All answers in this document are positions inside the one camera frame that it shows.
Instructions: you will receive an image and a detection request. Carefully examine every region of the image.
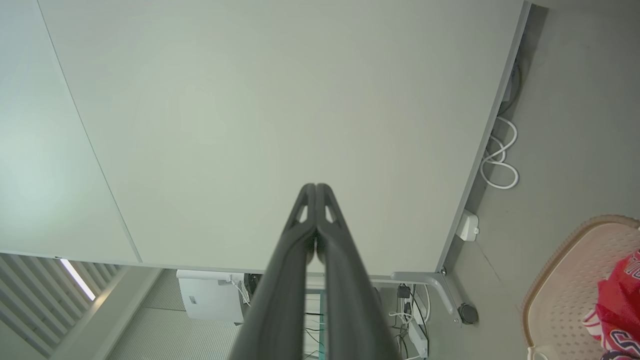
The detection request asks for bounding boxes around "cream perforated laundry basket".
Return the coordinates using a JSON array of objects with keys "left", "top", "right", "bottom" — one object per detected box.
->
[{"left": 521, "top": 215, "right": 640, "bottom": 360}]

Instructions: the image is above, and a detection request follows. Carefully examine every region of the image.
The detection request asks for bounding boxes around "black round floor puck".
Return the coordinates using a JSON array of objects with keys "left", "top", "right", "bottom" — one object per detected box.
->
[{"left": 458, "top": 303, "right": 480, "bottom": 325}]

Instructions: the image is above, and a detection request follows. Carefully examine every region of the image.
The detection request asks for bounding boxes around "red and white jersey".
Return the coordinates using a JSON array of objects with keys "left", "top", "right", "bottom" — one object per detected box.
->
[{"left": 581, "top": 248, "right": 640, "bottom": 360}]

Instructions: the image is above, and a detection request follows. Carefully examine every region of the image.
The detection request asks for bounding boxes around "light grey partition panel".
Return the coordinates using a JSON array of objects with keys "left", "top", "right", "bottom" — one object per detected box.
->
[{"left": 37, "top": 0, "right": 532, "bottom": 277}]

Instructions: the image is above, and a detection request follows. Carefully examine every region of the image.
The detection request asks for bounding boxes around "white looped cable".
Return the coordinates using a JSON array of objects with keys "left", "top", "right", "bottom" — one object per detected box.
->
[{"left": 480, "top": 116, "right": 521, "bottom": 191}]

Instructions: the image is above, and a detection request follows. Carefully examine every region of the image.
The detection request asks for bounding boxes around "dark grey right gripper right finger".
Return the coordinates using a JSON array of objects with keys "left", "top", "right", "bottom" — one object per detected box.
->
[{"left": 317, "top": 183, "right": 401, "bottom": 360}]

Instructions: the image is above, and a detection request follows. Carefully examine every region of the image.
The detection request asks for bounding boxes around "white box appliance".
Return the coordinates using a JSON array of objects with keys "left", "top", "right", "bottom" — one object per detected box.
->
[{"left": 176, "top": 269, "right": 247, "bottom": 324}]

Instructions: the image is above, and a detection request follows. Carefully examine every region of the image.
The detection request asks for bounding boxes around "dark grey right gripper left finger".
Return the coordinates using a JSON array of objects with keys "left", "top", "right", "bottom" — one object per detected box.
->
[{"left": 230, "top": 183, "right": 317, "bottom": 360}]

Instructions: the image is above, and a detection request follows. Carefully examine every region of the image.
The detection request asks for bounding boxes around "white plastic adapter box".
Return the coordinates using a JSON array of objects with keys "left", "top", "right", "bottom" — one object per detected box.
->
[{"left": 455, "top": 209, "right": 480, "bottom": 242}]

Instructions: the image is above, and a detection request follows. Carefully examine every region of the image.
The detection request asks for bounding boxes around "white power strip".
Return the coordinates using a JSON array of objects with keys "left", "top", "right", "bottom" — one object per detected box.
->
[{"left": 407, "top": 320, "right": 429, "bottom": 359}]

